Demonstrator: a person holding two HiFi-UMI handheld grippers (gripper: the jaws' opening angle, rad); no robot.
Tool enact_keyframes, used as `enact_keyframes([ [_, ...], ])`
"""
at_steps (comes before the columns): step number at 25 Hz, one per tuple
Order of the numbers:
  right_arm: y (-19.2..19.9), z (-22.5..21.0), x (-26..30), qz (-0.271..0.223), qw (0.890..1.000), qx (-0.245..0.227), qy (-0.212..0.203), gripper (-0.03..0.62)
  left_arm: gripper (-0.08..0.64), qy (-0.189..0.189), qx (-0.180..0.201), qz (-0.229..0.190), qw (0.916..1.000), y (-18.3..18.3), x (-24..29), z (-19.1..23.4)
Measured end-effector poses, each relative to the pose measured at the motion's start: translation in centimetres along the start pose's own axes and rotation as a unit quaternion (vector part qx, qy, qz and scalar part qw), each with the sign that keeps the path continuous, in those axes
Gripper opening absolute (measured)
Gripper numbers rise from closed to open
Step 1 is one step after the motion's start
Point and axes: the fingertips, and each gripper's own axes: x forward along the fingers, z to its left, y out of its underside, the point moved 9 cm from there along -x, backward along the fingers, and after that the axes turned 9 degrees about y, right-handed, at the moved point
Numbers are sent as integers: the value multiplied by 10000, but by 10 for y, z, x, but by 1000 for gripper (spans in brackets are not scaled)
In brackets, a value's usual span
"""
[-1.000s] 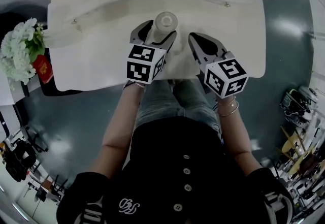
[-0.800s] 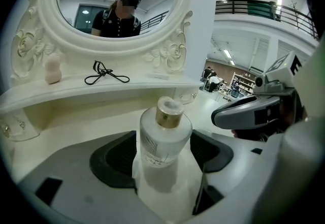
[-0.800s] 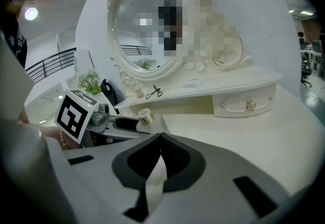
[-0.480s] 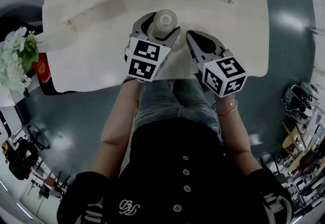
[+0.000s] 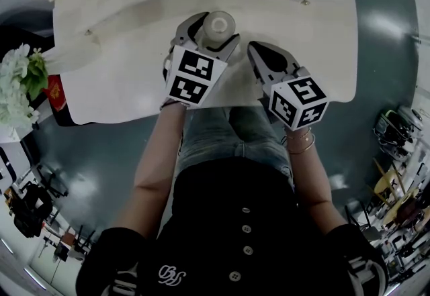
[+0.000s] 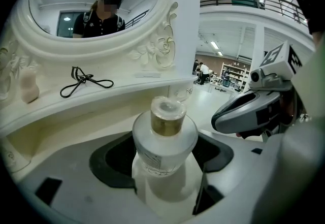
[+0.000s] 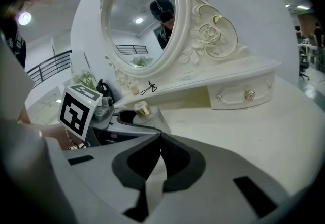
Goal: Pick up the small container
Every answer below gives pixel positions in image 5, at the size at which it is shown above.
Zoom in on white flower bouquet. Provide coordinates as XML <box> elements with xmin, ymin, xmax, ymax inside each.
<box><xmin>0</xmin><ymin>42</ymin><xmax>50</xmax><ymax>131</ymax></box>

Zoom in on round wooden stool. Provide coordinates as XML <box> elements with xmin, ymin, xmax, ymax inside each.
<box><xmin>371</xmin><ymin>158</ymin><xmax>421</xmax><ymax>208</ymax></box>

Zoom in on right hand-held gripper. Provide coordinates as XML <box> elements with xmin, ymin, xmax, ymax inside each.
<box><xmin>247</xmin><ymin>40</ymin><xmax>329</xmax><ymax>132</ymax></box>

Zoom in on beaded wrist bracelet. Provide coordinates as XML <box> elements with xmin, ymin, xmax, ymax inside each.
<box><xmin>159</xmin><ymin>98</ymin><xmax>191</xmax><ymax>111</ymax></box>

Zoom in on person's left forearm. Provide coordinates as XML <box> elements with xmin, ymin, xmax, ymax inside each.
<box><xmin>114</xmin><ymin>103</ymin><xmax>189</xmax><ymax>238</ymax></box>

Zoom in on person's black buttoned shirt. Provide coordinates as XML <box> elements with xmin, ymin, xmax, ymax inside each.
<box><xmin>76</xmin><ymin>156</ymin><xmax>390</xmax><ymax>296</ymax></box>

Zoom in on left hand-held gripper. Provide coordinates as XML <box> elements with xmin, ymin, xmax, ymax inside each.
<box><xmin>163</xmin><ymin>11</ymin><xmax>241</xmax><ymax>109</ymax></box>

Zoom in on person's right forearm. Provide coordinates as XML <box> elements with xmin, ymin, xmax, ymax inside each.
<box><xmin>285</xmin><ymin>130</ymin><xmax>347</xmax><ymax>235</ymax></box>

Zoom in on white dressing table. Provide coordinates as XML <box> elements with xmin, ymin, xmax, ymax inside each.
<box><xmin>0</xmin><ymin>0</ymin><xmax>357</xmax><ymax>126</ymax></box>

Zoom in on red book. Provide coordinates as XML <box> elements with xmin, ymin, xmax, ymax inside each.
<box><xmin>42</xmin><ymin>75</ymin><xmax>68</xmax><ymax>113</ymax></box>

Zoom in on person's grey jeans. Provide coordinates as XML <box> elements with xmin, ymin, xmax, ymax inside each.
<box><xmin>174</xmin><ymin>105</ymin><xmax>296</xmax><ymax>195</ymax></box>

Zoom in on gold wrist bangles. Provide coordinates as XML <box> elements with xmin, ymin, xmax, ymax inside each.
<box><xmin>284</xmin><ymin>126</ymin><xmax>317</xmax><ymax>156</ymax></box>

